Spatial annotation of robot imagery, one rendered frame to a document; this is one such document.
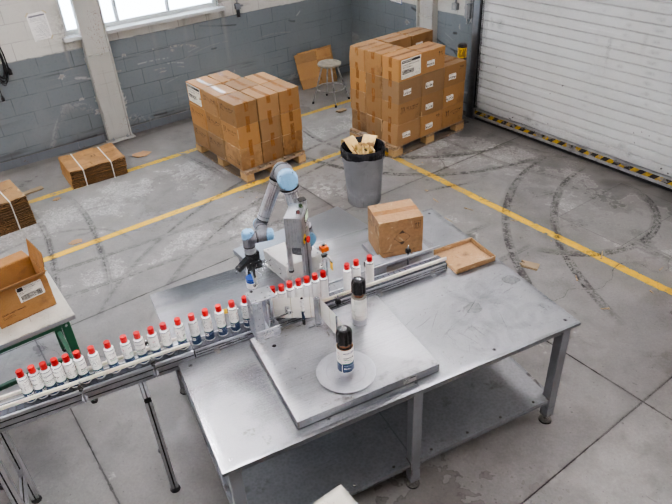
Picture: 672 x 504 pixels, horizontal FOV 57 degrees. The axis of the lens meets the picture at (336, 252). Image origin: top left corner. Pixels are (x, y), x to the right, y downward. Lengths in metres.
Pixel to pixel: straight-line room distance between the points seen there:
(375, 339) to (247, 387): 0.73
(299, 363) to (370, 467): 0.76
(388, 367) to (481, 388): 1.01
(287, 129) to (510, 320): 4.15
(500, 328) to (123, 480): 2.41
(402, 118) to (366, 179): 1.27
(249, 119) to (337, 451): 4.06
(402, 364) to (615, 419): 1.68
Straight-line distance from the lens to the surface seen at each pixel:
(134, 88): 8.69
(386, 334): 3.46
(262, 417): 3.16
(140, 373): 3.52
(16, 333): 4.22
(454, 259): 4.13
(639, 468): 4.25
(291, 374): 3.27
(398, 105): 7.12
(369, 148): 6.20
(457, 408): 4.00
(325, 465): 3.71
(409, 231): 4.05
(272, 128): 7.01
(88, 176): 7.59
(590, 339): 4.98
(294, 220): 3.35
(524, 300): 3.85
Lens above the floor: 3.17
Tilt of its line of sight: 34 degrees down
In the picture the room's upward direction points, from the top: 3 degrees counter-clockwise
